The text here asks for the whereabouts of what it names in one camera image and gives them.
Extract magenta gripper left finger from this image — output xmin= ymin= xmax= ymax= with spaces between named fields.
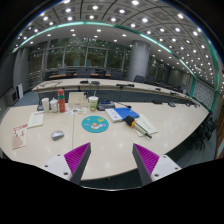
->
xmin=42 ymin=142 xmax=92 ymax=186

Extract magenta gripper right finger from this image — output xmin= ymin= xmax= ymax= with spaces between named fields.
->
xmin=131 ymin=143 xmax=183 ymax=186

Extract grey computer mouse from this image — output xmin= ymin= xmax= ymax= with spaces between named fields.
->
xmin=51 ymin=130 xmax=64 ymax=141

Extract round teal mouse pad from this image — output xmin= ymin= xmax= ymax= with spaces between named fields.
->
xmin=82 ymin=116 xmax=109 ymax=133

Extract pale green paper sheets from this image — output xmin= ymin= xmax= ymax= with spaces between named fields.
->
xmin=136 ymin=114 xmax=158 ymax=134

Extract black and orange microphone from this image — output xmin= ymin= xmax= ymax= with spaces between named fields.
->
xmin=124 ymin=116 xmax=152 ymax=138

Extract colourful sticker sheet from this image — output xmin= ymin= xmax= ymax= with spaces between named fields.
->
xmin=66 ymin=107 xmax=86 ymax=115

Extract blue folder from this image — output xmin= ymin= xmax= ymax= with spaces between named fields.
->
xmin=114 ymin=107 xmax=139 ymax=120

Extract white notebook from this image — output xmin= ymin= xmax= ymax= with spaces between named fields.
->
xmin=106 ymin=108 xmax=122 ymax=122

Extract white paper sheet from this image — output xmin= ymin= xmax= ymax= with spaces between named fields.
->
xmin=28 ymin=111 xmax=44 ymax=128

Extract black office chair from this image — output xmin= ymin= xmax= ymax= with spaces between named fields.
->
xmin=192 ymin=114 xmax=218 ymax=149

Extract beige cardboard box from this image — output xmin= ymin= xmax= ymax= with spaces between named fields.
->
xmin=68 ymin=92 xmax=88 ymax=107

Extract white paper cup green band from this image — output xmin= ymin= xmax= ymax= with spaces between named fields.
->
xmin=88 ymin=96 xmax=99 ymax=111

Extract grey desk phone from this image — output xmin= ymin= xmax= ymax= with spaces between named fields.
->
xmin=97 ymin=99 xmax=115 ymax=111

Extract white plastic jar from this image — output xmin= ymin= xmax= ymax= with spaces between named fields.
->
xmin=50 ymin=98 xmax=58 ymax=113

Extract red and white booklet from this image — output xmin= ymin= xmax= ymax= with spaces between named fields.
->
xmin=12 ymin=124 xmax=28 ymax=149

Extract red cylindrical bottle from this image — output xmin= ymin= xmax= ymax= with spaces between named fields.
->
xmin=57 ymin=89 xmax=66 ymax=113

